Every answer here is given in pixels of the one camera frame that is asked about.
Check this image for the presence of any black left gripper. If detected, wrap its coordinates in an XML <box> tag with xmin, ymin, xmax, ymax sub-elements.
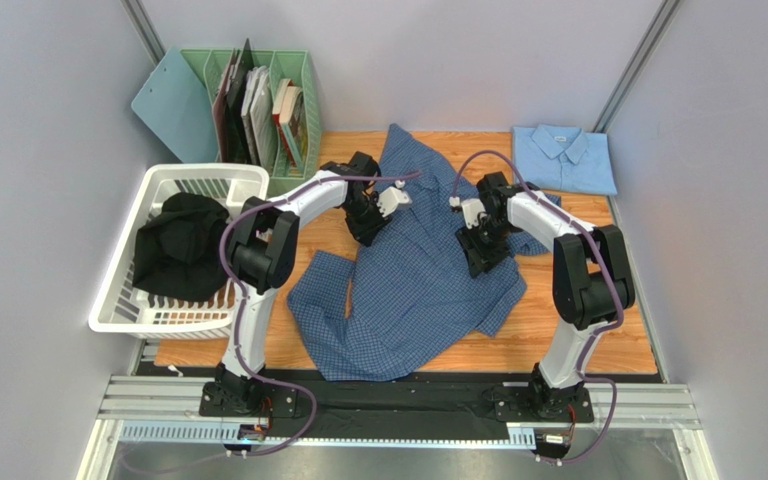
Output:
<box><xmin>343</xmin><ymin>194</ymin><xmax>394</xmax><ymax>248</ymax></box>

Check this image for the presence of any blue checked long sleeve shirt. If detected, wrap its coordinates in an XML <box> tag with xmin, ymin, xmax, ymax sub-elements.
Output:
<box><xmin>287</xmin><ymin>125</ymin><xmax>545</xmax><ymax>381</ymax></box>

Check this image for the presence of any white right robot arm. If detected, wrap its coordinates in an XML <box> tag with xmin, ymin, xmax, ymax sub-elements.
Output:
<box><xmin>449</xmin><ymin>172</ymin><xmax>635</xmax><ymax>404</ymax></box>

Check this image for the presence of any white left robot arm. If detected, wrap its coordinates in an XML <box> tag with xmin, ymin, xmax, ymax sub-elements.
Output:
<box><xmin>201</xmin><ymin>152</ymin><xmax>411</xmax><ymax>416</ymax></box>

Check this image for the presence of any green plastic file rack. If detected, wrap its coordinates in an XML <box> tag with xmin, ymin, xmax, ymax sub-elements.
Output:
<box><xmin>179</xmin><ymin>47</ymin><xmax>324</xmax><ymax>201</ymax></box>

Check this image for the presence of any folded light blue shirt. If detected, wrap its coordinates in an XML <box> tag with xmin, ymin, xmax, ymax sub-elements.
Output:
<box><xmin>512</xmin><ymin>124</ymin><xmax>618</xmax><ymax>196</ymax></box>

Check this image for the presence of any white paper folder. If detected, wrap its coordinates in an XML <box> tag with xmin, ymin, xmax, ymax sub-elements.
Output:
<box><xmin>241</xmin><ymin>66</ymin><xmax>277</xmax><ymax>173</ymax></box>

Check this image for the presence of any red spine book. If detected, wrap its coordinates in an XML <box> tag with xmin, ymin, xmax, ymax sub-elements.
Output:
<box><xmin>272</xmin><ymin>78</ymin><xmax>308</xmax><ymax>172</ymax></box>

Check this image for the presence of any dark brown folder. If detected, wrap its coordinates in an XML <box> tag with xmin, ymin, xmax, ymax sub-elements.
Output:
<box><xmin>213</xmin><ymin>39</ymin><xmax>254</xmax><ymax>165</ymax></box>

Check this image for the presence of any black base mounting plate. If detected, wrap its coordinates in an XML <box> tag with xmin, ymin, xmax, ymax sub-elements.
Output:
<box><xmin>133</xmin><ymin>367</ymin><xmax>595</xmax><ymax>441</ymax></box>

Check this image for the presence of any black shirt in basket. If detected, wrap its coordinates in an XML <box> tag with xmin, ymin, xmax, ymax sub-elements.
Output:
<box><xmin>133</xmin><ymin>192</ymin><xmax>229</xmax><ymax>302</ymax></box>

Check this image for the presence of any light blue clipboard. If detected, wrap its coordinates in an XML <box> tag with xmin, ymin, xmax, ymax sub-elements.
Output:
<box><xmin>131</xmin><ymin>47</ymin><xmax>219</xmax><ymax>164</ymax></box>

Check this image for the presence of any white plastic laundry basket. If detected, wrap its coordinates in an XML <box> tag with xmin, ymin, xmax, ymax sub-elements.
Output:
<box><xmin>88</xmin><ymin>163</ymin><xmax>269</xmax><ymax>340</ymax></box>

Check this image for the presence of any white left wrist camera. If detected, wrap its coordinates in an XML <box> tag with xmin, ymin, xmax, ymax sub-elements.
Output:
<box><xmin>376</xmin><ymin>180</ymin><xmax>413</xmax><ymax>219</ymax></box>

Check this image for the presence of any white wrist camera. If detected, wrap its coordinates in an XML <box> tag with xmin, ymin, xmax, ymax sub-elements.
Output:
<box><xmin>449</xmin><ymin>196</ymin><xmax>487</xmax><ymax>230</ymax></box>
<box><xmin>376</xmin><ymin>180</ymin><xmax>413</xmax><ymax>219</ymax></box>

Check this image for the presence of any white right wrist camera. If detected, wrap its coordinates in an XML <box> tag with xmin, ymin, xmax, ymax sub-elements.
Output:
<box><xmin>449</xmin><ymin>196</ymin><xmax>487</xmax><ymax>230</ymax></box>

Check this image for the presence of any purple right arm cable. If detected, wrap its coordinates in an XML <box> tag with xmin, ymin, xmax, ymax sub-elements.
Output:
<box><xmin>450</xmin><ymin>149</ymin><xmax>626</xmax><ymax>466</ymax></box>

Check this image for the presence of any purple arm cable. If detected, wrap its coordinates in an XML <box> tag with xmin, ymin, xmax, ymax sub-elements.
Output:
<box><xmin>217</xmin><ymin>169</ymin><xmax>425</xmax><ymax>461</ymax></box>
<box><xmin>450</xmin><ymin>149</ymin><xmax>626</xmax><ymax>466</ymax></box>

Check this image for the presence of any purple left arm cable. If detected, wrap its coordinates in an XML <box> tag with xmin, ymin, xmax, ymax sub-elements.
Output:
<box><xmin>217</xmin><ymin>169</ymin><xmax>425</xmax><ymax>461</ymax></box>

